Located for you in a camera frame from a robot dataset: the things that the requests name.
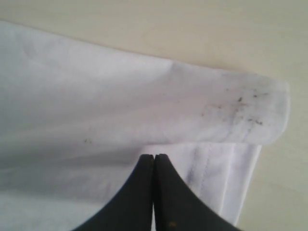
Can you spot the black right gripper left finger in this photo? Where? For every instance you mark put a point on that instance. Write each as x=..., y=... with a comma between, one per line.
x=131, y=208

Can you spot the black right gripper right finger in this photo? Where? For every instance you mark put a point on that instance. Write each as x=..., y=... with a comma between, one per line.
x=176, y=207

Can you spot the white t-shirt red lettering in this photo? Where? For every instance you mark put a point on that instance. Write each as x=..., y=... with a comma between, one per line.
x=75, y=117

